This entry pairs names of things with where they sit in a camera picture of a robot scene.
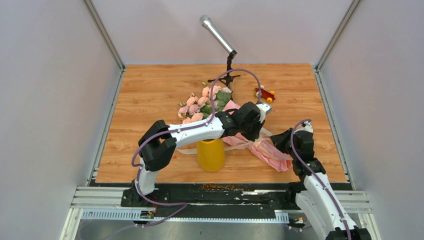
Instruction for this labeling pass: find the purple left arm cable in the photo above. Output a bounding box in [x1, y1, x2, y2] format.
[131, 68, 263, 228]

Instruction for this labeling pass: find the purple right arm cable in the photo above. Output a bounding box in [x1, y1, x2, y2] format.
[290, 119, 353, 240]

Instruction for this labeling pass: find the silver microphone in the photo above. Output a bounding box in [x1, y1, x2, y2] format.
[199, 15, 237, 60]

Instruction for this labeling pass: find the pink flower bouquet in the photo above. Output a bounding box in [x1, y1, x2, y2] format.
[177, 82, 293, 172]

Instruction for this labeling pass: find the black tripod microphone stand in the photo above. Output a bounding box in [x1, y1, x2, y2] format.
[219, 50, 241, 89]

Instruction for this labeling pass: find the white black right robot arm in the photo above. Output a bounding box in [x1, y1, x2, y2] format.
[270, 126, 372, 240]

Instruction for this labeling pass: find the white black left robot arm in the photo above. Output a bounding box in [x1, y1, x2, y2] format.
[131, 102, 272, 207]

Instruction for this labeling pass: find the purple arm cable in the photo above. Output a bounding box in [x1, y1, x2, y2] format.
[131, 68, 263, 228]
[290, 119, 353, 240]

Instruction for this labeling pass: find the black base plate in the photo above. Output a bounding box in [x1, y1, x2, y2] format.
[120, 183, 300, 219]

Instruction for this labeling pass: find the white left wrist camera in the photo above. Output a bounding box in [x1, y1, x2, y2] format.
[256, 102, 272, 123]

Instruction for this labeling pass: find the red toy car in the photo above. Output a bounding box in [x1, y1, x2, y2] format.
[254, 85, 276, 103]

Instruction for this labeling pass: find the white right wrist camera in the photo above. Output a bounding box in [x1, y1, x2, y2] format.
[295, 119, 314, 134]

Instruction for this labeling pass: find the white printed ribbon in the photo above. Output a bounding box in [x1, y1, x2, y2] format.
[177, 128, 273, 155]

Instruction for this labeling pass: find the yellow cylindrical vase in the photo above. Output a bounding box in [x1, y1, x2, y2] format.
[196, 139, 226, 173]

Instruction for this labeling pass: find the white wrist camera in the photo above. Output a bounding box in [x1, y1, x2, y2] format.
[256, 102, 272, 123]
[295, 119, 314, 134]

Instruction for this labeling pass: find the white slotted cable duct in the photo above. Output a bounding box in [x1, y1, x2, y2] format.
[80, 210, 290, 223]

